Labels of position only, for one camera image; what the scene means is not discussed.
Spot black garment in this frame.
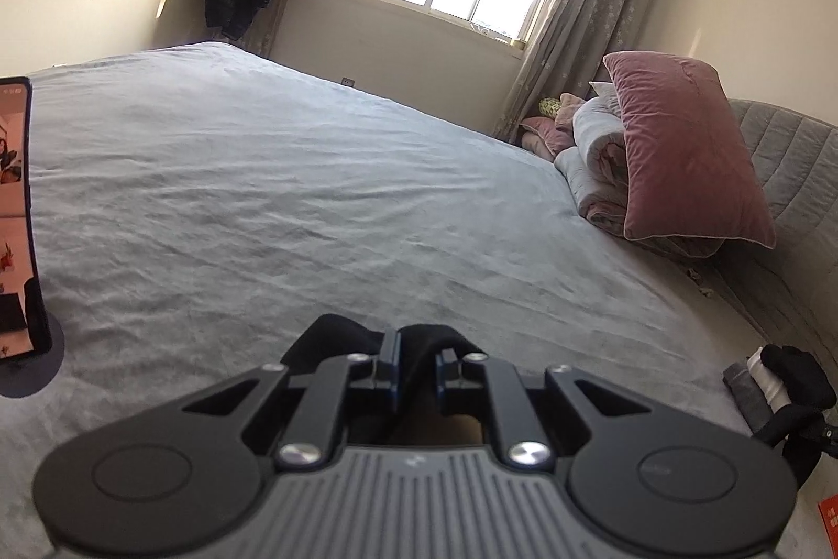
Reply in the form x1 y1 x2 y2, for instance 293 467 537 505
759 344 838 412
280 313 487 447

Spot grey quilted headboard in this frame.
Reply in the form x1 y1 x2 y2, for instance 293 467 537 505
681 99 838 386

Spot black crumpled garment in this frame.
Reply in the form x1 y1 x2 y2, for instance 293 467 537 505
759 344 838 412

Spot pink velvet pillow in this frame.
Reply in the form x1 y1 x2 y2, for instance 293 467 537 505
602 50 777 251

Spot folded white and pink quilt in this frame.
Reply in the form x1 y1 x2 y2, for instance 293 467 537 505
555 81 724 260

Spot round grey phone stand base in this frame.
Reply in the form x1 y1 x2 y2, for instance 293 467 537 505
0 310 67 400

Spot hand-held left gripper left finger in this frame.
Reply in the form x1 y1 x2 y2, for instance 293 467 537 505
173 330 402 472

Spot grey star-print curtain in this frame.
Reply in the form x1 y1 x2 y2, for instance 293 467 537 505
491 0 682 142

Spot smartphone with lit screen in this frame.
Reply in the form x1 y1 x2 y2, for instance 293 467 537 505
0 76 53 364

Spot orange box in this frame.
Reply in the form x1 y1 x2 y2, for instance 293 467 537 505
818 494 838 553

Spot grey folded garment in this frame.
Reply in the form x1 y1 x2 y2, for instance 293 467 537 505
723 359 777 437

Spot small pink pillows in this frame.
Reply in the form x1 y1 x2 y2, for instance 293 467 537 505
520 94 587 162

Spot white rolled garment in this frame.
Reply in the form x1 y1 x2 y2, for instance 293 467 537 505
746 345 795 413

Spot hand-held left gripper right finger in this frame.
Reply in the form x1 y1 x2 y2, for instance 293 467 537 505
435 346 646 472

